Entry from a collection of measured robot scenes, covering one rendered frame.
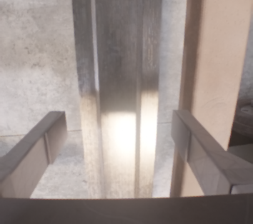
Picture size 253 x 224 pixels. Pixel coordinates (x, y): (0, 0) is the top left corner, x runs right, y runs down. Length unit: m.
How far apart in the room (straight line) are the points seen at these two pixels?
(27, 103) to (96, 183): 0.45
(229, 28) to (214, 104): 0.09
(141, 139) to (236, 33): 0.16
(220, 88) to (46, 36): 0.45
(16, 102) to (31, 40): 0.19
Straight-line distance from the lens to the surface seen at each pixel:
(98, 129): 0.16
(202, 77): 0.23
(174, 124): 0.16
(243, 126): 0.51
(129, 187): 0.17
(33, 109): 0.61
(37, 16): 0.56
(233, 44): 0.24
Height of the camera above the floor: 0.51
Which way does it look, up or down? 73 degrees down
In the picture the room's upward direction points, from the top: 176 degrees clockwise
